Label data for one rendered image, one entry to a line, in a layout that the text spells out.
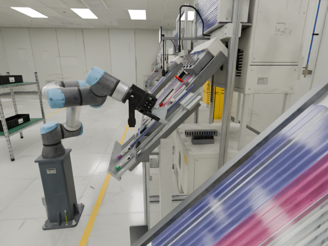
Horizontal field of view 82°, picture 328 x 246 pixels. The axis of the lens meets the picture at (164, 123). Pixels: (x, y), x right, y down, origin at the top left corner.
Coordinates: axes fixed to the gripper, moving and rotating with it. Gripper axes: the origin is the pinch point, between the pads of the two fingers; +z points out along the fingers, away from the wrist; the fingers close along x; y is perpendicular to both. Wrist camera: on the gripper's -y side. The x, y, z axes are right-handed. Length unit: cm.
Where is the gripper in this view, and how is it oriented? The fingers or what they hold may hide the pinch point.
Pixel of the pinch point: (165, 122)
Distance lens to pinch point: 81.1
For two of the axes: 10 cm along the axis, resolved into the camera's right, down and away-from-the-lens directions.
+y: 5.2, -8.4, -1.5
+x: -1.6, -2.7, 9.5
